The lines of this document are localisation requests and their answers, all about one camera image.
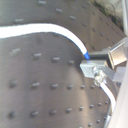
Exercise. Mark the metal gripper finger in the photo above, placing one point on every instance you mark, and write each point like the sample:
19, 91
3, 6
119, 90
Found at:
118, 53

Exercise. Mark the black perforated board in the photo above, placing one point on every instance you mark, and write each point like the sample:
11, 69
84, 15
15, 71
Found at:
41, 83

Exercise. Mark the metal cable clip centre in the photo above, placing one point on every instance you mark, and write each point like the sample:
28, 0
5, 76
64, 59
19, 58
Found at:
99, 71

